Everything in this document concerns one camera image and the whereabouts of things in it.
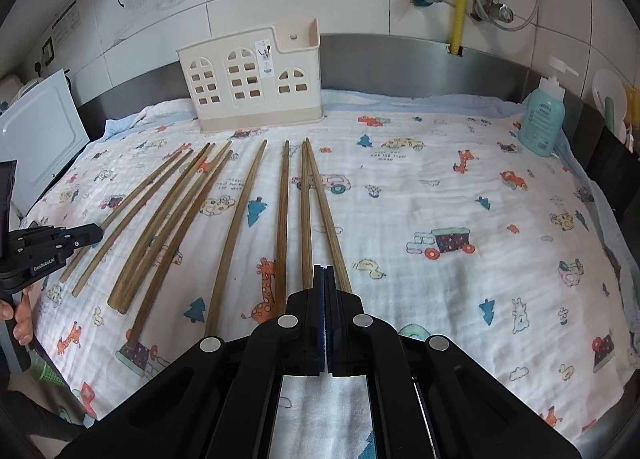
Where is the brown wooden chopstick two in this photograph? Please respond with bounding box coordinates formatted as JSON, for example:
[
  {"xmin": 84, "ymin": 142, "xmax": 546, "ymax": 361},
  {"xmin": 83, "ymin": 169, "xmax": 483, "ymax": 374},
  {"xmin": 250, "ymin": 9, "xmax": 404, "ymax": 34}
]
[{"xmin": 70, "ymin": 148, "xmax": 196, "ymax": 299}]

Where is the brown wooden chopstick one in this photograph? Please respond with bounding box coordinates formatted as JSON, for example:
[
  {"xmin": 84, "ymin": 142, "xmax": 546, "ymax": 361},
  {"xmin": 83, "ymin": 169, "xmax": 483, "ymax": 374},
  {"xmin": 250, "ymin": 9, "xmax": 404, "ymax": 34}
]
[{"xmin": 60, "ymin": 149, "xmax": 183, "ymax": 281}]

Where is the brown wooden chopstick eight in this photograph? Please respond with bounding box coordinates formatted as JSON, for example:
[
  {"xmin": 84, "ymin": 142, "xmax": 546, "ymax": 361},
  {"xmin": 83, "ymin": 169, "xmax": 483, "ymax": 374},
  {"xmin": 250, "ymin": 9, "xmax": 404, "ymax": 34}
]
[{"xmin": 300, "ymin": 142, "xmax": 312, "ymax": 289}]

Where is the brown wooden chopstick three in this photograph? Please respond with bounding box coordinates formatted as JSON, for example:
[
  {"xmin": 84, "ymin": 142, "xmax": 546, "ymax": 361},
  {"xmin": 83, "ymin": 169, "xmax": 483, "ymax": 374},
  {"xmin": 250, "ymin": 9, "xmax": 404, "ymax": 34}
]
[{"xmin": 106, "ymin": 142, "xmax": 216, "ymax": 311}]

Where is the brown wooden chopstick four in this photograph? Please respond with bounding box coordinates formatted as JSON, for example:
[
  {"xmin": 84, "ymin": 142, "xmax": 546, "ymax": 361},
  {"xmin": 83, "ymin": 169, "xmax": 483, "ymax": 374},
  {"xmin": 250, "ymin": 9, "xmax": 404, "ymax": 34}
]
[{"xmin": 107, "ymin": 141, "xmax": 232, "ymax": 314}]

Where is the brown wooden chopstick six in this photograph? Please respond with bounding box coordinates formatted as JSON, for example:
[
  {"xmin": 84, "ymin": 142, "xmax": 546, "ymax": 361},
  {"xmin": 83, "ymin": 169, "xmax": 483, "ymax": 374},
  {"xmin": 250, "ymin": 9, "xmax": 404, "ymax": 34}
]
[{"xmin": 204, "ymin": 140, "xmax": 268, "ymax": 337}]

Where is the brown wooden chopstick five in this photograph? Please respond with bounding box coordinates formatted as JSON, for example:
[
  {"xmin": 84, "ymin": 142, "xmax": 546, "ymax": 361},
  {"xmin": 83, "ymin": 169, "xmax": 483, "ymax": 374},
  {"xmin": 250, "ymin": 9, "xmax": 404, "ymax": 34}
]
[{"xmin": 124, "ymin": 149, "xmax": 236, "ymax": 349}]

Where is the brown wooden chopstick seven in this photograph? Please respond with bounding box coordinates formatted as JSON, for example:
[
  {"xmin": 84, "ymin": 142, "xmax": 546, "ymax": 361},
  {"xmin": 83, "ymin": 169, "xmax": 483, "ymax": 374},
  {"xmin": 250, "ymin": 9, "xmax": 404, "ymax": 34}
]
[{"xmin": 274, "ymin": 141, "xmax": 290, "ymax": 315}]

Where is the brown wooden chopstick nine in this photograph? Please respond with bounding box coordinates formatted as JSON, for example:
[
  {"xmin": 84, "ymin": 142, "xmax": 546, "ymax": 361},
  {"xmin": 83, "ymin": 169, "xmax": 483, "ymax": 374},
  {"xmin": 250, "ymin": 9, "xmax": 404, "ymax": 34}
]
[{"xmin": 304, "ymin": 138, "xmax": 352, "ymax": 293}]

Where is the person's left hand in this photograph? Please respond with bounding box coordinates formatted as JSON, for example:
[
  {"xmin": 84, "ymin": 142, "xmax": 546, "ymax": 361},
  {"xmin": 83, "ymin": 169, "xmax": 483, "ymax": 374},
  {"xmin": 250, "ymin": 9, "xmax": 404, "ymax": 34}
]
[{"xmin": 0, "ymin": 285, "xmax": 34, "ymax": 346}]

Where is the light blue towel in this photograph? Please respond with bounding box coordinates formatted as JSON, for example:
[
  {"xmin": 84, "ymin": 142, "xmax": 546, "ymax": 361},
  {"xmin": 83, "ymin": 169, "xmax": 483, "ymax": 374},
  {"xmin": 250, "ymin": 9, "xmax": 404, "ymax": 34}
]
[{"xmin": 98, "ymin": 90, "xmax": 533, "ymax": 142}]

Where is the printed white cotton cloth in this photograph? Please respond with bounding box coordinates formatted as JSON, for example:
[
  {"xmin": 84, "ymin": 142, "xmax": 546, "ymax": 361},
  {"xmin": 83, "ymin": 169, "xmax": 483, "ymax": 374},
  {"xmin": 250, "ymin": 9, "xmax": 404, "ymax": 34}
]
[{"xmin": 22, "ymin": 100, "xmax": 637, "ymax": 435}]

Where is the cream plastic utensil holder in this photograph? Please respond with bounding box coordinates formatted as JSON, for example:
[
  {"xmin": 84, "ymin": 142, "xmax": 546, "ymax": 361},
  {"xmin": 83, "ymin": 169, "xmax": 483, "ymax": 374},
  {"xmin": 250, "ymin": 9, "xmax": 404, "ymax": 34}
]
[{"xmin": 178, "ymin": 18, "xmax": 323, "ymax": 132}]

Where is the teal soap pump bottle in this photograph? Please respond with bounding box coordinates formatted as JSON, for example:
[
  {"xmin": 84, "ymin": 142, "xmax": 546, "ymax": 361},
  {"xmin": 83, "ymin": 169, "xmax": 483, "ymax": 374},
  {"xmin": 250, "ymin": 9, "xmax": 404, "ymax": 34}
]
[{"xmin": 518, "ymin": 56, "xmax": 579, "ymax": 157}]

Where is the black utensil container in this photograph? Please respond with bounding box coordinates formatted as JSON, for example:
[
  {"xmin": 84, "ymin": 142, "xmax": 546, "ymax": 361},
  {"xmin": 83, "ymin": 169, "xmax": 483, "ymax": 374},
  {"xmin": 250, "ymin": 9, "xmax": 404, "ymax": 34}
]
[{"xmin": 570, "ymin": 105, "xmax": 639, "ymax": 259}]

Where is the chrome angle valve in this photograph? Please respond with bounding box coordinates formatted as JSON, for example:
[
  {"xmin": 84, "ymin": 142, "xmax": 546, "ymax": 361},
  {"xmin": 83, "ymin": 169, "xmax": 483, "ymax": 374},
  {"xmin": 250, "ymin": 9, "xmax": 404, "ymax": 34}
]
[{"xmin": 471, "ymin": 0, "xmax": 514, "ymax": 25}]

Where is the white plastic spoon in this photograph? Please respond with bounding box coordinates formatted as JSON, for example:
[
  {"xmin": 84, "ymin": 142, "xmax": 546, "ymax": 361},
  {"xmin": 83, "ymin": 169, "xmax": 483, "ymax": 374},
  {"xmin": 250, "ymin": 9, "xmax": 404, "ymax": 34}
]
[{"xmin": 591, "ymin": 69, "xmax": 627, "ymax": 142}]

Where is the black wall socket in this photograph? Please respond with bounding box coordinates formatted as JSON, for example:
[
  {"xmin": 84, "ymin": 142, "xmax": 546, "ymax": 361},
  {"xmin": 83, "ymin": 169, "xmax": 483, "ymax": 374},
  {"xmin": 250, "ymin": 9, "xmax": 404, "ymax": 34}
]
[{"xmin": 40, "ymin": 37, "xmax": 55, "ymax": 67}]

